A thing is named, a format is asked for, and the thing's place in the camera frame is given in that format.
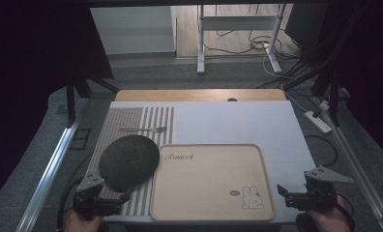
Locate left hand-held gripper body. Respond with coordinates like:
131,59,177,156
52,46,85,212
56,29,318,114
72,171,124,220

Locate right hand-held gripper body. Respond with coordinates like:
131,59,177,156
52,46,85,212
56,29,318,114
284,164,355,215

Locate dark round plate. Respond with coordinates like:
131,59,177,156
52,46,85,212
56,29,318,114
98,134,161,193

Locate person's left hand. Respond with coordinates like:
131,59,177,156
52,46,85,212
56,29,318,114
63,209,104,232

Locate person's right hand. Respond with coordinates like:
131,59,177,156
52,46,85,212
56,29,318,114
305,195,352,232

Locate metal fork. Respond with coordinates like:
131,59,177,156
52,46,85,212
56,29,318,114
118,126,168,134

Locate beige tray with rabbit print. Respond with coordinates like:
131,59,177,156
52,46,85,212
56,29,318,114
149,143,277,223

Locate white power strip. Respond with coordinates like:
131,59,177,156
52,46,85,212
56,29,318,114
304,109,333,135

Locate striped grey placemat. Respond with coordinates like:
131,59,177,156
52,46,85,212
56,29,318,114
86,106,175,218

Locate white board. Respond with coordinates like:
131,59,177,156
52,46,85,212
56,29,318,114
103,100,317,225

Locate black stand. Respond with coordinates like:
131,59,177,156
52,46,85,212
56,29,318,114
65,72,120,128
281,3,371,128

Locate wooden table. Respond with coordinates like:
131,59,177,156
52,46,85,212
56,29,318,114
114,88,287,103

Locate white cabinet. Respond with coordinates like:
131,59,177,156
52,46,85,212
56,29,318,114
90,5,177,56

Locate black cable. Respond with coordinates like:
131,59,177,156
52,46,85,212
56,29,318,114
305,133,339,168
336,192,356,232
56,151,95,230

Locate aluminium rail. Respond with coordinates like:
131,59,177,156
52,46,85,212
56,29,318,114
311,96,383,232
15,97,90,232

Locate white metal desk frame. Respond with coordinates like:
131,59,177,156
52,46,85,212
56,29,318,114
196,3,288,76

